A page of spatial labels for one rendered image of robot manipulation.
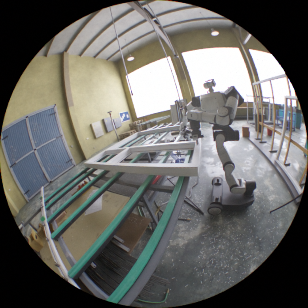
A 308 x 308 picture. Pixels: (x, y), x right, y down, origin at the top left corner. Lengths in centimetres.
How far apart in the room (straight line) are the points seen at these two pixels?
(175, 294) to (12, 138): 744
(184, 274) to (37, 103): 802
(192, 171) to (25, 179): 686
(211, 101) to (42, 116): 705
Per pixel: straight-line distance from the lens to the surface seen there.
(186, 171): 63
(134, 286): 45
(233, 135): 106
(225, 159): 116
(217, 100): 91
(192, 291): 129
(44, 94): 764
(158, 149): 111
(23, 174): 680
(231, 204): 141
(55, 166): 662
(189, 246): 130
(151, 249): 42
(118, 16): 842
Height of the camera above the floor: 126
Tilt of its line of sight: 22 degrees down
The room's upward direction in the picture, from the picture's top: 16 degrees counter-clockwise
